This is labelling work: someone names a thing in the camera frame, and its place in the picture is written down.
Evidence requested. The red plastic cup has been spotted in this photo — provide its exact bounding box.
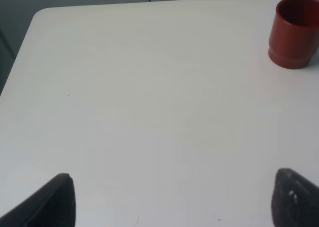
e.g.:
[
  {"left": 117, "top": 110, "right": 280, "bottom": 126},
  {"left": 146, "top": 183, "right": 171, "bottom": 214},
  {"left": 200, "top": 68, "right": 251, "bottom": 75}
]
[{"left": 268, "top": 0, "right": 319, "bottom": 69}]

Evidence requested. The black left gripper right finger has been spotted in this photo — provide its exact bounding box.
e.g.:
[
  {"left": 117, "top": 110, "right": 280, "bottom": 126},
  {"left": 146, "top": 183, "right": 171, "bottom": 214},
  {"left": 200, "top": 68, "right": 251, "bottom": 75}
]
[{"left": 271, "top": 168, "right": 319, "bottom": 227}]

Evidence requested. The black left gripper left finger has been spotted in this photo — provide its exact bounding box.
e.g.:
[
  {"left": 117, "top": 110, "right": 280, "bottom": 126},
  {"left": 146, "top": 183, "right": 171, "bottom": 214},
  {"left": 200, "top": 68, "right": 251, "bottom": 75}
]
[{"left": 0, "top": 173, "right": 76, "bottom": 227}]

